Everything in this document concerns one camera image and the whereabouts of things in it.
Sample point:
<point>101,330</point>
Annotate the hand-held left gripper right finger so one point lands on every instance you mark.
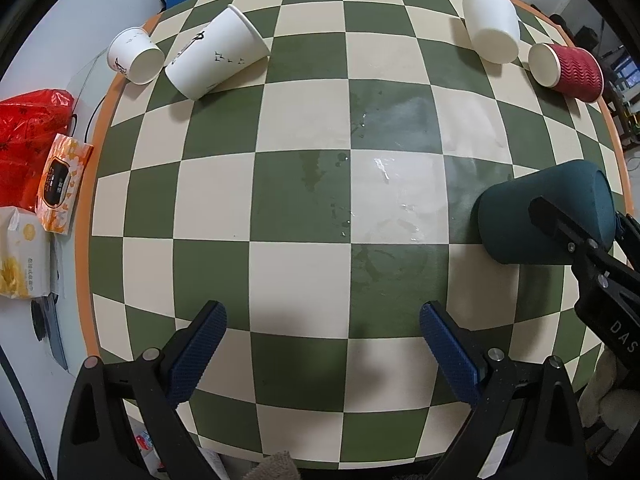
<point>449,355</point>

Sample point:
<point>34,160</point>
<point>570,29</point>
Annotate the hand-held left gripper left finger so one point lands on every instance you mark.
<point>199,352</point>

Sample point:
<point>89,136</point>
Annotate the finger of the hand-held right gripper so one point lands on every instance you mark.
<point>565,230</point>
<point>629,240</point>

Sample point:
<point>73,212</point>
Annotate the dark teal cup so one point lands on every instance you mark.
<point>510,220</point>

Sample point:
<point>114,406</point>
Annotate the red ribbed paper cup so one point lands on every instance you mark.
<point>575,72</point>

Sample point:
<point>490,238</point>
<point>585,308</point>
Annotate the plain white paper cup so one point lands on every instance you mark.
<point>491,22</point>

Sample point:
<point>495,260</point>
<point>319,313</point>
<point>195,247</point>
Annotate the large printed white paper cup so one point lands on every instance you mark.
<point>215,57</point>

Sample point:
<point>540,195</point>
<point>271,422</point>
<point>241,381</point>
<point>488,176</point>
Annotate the small printed white paper cup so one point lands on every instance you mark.
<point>131,52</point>

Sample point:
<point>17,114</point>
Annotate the beige fuzzy towel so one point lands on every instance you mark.
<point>606,390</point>

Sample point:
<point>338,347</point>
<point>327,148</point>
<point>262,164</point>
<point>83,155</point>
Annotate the small red packet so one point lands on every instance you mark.
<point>143,441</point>

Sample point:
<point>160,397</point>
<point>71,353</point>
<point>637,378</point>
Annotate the green cream checkered table mat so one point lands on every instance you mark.
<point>300,285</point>

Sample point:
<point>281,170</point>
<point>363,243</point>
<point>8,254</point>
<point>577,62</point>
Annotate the grey fuzzy cloth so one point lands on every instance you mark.
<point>275,466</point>

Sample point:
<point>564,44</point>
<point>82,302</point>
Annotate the black round disc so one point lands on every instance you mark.
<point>37,319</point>

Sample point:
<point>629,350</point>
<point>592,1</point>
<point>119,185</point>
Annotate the yellow white tissue packet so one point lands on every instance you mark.
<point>20,255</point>

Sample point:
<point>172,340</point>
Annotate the orange wet wipes packet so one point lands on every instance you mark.
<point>62,182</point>

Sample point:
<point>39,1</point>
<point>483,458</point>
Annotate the red plastic bag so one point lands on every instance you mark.
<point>27,135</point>

